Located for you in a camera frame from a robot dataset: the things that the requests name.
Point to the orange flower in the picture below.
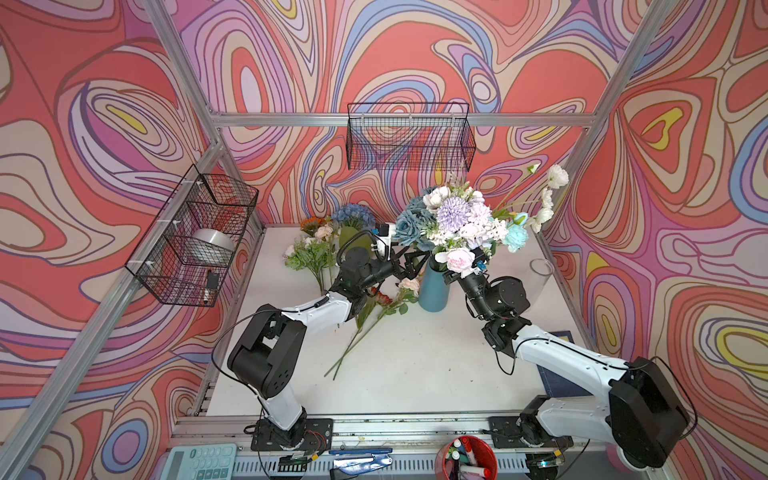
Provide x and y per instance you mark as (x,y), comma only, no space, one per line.
(311,225)

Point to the blue book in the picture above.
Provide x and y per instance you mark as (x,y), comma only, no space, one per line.
(556,386)

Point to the peach carnation stem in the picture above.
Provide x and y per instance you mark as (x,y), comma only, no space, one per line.
(407,293)

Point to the silver tape roll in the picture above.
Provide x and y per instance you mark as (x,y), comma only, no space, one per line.
(211,247)

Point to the teal ceramic vase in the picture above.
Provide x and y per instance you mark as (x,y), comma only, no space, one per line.
(434,292)

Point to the left wire basket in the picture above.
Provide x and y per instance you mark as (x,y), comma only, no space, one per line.
(201,226)

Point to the pink rose stem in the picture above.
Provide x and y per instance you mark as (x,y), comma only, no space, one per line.
(457,260)

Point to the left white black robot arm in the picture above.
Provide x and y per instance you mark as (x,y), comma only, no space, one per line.
(266,354)

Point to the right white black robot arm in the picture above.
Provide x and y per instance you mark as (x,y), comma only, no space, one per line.
(631,404)

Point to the red pen cup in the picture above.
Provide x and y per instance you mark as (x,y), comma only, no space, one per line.
(466,457)

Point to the green white filler bunch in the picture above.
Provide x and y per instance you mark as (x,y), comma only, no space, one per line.
(314,252)

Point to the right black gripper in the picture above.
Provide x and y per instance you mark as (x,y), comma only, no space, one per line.
(459,278)

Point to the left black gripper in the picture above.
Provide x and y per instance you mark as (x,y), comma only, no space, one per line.
(405,263)

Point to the back wire basket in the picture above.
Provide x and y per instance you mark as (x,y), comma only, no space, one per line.
(410,136)

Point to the blue tool on rail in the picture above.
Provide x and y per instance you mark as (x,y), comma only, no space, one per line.
(355,462)

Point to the clear glass vase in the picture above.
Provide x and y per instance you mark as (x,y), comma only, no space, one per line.
(540,271)

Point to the blue hydrangea bunch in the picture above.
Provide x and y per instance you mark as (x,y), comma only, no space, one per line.
(456,215)

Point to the teal calculator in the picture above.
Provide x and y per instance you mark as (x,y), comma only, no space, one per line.
(205,462)

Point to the pink tape roll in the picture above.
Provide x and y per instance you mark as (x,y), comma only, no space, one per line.
(618,459)

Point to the red flower stem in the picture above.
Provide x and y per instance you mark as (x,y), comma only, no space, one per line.
(377,299)

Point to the wire basket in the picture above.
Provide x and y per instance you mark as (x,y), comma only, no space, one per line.
(410,136)
(201,226)

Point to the blue hydrangea stem with leaves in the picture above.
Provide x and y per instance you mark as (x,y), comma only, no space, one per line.
(351,219)

